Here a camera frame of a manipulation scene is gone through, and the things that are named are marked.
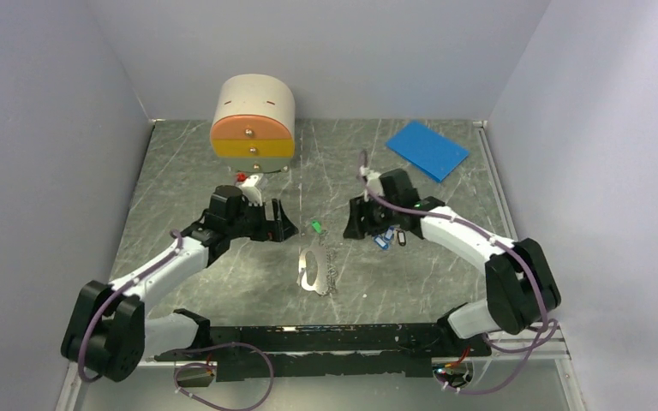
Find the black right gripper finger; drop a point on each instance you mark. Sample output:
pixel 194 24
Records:
pixel 371 226
pixel 356 227

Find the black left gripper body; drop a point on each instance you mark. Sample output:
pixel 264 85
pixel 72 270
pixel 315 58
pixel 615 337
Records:
pixel 249 223

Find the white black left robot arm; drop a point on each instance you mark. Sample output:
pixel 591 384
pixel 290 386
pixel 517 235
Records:
pixel 136 300

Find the round mini drawer cabinet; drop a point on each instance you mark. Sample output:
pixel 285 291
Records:
pixel 253 129

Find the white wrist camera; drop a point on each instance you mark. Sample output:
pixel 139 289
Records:
pixel 371 181
pixel 251 186

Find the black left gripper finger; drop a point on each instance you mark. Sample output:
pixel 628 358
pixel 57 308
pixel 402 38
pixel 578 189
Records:
pixel 280 217
pixel 274 232

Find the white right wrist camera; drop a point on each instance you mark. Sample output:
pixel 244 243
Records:
pixel 371 181

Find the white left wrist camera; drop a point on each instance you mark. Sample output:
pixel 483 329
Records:
pixel 251 186

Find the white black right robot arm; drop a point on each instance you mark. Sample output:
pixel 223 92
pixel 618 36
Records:
pixel 520 288

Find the blue rectangular sheet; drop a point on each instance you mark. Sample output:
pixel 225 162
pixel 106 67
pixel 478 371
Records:
pixel 430 152

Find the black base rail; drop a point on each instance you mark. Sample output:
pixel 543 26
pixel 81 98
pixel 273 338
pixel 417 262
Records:
pixel 410 349

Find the blue key tag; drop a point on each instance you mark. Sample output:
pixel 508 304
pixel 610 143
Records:
pixel 381 242
pixel 389 235

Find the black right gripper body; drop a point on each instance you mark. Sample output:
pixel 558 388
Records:
pixel 380 211

